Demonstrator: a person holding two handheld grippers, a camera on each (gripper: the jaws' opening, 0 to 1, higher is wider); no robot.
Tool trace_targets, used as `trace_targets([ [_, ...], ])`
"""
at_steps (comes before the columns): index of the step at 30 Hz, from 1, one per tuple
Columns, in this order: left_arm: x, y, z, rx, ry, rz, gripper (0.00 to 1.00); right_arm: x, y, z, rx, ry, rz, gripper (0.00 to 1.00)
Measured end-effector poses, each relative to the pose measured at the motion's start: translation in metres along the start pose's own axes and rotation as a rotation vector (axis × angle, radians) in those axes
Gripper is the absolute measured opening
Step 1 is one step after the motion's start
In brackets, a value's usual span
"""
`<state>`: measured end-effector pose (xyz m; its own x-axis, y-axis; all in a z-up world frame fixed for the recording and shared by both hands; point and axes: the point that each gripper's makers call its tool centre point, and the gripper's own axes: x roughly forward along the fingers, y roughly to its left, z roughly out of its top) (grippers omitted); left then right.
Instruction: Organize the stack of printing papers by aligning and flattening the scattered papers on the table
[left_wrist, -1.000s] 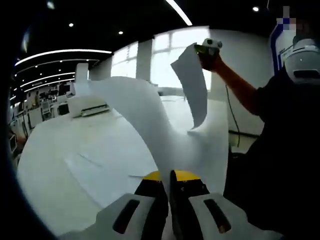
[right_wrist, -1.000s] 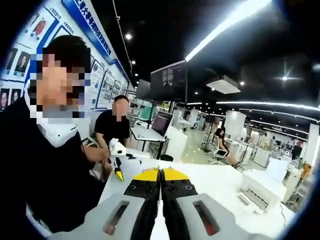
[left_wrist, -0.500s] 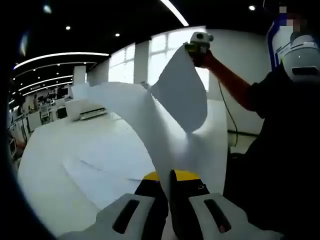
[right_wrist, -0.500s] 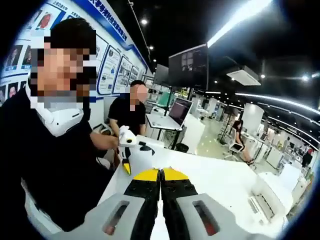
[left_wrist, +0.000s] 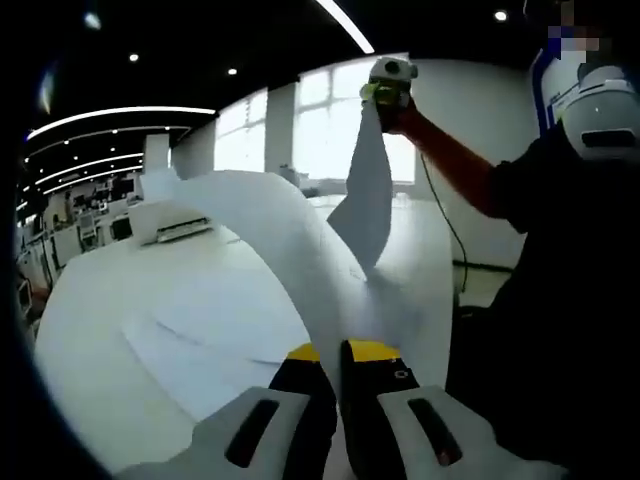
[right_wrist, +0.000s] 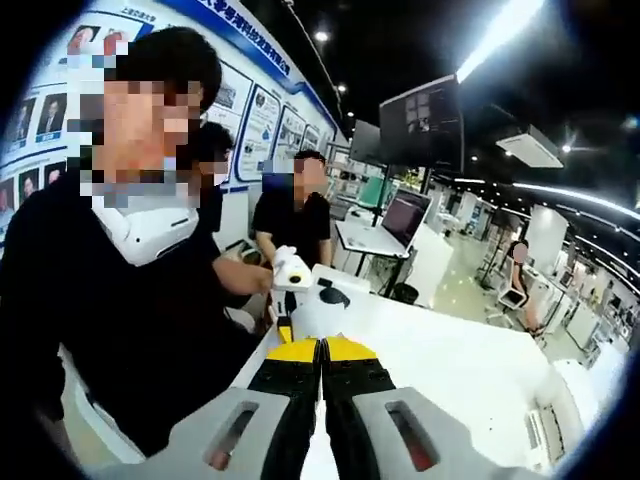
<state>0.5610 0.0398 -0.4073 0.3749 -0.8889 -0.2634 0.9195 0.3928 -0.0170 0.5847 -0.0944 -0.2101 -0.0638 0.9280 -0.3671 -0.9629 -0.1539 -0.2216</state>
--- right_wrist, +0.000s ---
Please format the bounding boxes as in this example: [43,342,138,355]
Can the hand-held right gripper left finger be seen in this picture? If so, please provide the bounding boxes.
[94,338,321,480]

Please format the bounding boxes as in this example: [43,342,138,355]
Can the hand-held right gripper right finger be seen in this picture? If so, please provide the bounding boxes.
[322,337,547,480]

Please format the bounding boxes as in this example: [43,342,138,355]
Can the single white paper sheet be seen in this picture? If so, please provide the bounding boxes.
[292,264,374,480]

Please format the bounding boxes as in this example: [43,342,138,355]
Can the open laptop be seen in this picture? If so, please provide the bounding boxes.
[335,188,432,259]

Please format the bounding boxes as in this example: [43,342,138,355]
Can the green panel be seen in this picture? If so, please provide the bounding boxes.
[359,174,396,209]

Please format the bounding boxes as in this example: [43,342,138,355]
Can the person's black shirt torso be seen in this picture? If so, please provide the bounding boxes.
[0,169,261,456]

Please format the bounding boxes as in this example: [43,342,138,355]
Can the white neck-worn device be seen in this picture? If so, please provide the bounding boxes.
[92,194,201,267]

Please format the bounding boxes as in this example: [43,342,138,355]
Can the small dark monitor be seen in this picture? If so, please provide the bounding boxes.
[348,119,384,164]

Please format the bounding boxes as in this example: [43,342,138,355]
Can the white swivel chair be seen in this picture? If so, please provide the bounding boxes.
[496,286,531,322]

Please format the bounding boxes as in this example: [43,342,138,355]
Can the large black monitor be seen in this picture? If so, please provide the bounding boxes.
[378,74,465,169]

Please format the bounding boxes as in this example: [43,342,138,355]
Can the person's head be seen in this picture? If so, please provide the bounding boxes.
[115,27,224,112]

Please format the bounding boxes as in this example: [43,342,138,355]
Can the ceiling air conditioner unit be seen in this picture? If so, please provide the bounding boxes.
[496,124,565,170]

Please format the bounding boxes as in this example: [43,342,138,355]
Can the long ceiling light strip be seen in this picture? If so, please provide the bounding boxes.
[455,0,546,84]
[513,182,640,221]

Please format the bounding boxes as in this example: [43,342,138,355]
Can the wall poster board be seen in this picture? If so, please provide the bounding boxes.
[0,0,346,211]

